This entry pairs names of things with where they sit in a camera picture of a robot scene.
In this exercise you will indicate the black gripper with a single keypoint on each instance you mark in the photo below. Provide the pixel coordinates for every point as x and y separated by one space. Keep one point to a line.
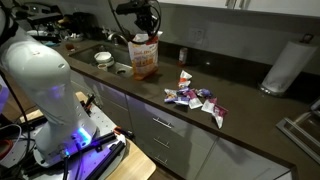
146 20

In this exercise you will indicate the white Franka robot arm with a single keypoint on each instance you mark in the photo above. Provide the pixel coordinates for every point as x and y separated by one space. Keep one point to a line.
43 83

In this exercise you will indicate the large white orange snack bag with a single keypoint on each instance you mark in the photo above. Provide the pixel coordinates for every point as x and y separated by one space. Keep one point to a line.
144 58

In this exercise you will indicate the small white snack pack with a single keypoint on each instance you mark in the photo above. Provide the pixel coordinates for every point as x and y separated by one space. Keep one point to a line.
184 84

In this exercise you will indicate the blue yellow snack pack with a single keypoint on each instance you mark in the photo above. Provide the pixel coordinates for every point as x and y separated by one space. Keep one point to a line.
170 95

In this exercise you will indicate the blue white snack pack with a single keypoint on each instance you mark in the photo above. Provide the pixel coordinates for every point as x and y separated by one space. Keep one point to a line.
182 100

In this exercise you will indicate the purple white snack pack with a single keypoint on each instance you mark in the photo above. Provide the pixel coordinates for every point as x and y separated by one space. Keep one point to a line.
194 101

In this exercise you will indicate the magenta white long snack pack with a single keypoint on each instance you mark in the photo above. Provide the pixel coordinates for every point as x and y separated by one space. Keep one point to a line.
219 115

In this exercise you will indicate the chrome faucet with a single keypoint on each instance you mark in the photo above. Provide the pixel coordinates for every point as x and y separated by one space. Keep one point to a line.
117 37

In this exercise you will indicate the small red bottle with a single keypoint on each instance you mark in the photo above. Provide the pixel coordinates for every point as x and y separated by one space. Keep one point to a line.
183 56

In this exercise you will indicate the white bowl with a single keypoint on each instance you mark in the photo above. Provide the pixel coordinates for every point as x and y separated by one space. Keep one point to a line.
102 56

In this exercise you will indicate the small white cup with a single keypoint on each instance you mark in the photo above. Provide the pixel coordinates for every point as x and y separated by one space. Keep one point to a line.
102 66

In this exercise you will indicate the white upper cabinet door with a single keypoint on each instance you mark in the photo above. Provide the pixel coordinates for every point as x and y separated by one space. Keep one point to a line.
196 2
286 6

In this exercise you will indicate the black coffee machine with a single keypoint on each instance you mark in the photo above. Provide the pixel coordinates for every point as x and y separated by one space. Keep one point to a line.
83 25

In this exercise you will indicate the steel kitchen sink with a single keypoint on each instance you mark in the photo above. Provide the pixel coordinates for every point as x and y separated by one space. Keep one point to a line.
86 55

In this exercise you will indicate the red drinking glass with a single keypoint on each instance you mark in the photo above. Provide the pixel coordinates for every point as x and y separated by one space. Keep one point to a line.
69 46

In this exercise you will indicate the orange black clamp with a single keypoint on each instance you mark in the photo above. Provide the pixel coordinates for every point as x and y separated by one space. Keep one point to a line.
122 132

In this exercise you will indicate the wooden cart top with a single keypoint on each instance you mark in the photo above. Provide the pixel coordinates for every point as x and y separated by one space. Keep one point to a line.
133 165

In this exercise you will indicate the metal paper towel holder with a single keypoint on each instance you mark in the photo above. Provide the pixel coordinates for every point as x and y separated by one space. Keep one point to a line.
269 90

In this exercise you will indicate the white paper towel roll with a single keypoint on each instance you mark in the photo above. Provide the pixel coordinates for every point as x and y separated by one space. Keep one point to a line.
288 66

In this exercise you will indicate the metal tray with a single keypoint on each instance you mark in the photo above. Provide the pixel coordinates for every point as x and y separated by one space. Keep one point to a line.
300 133

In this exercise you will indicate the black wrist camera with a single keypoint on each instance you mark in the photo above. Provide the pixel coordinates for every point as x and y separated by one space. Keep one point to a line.
128 7

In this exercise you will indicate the white wall outlet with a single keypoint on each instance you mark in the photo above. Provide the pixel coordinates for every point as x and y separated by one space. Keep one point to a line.
196 35

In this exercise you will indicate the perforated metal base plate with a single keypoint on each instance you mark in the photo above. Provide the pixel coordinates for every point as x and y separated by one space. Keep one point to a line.
103 125

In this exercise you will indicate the black aluminium rail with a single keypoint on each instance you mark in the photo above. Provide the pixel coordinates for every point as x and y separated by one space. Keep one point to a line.
106 160

